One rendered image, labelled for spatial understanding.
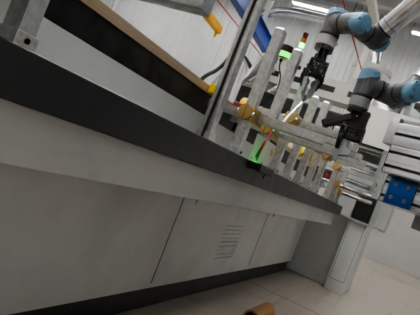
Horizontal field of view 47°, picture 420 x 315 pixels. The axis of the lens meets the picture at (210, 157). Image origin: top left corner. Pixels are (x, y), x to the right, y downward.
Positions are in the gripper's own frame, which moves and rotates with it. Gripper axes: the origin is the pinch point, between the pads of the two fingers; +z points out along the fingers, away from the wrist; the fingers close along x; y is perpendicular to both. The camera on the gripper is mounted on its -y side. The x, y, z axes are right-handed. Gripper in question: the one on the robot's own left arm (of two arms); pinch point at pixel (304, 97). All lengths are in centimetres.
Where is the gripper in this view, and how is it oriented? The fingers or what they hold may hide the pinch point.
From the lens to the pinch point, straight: 191.0
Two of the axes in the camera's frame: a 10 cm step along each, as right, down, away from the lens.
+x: 9.3, 3.6, -0.6
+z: -3.6, 9.3, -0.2
